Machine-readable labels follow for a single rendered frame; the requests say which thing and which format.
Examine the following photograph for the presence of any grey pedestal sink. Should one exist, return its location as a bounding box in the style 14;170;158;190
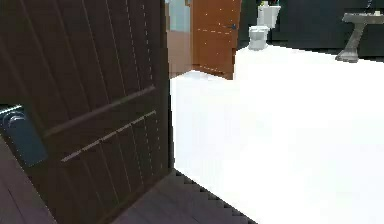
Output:
334;11;384;64

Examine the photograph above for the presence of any orange brown room door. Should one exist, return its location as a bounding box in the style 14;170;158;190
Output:
191;0;243;81

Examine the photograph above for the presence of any dark brown room door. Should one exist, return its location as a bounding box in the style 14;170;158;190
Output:
0;0;175;224

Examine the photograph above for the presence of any white toilet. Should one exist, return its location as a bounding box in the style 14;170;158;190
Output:
247;3;282;52

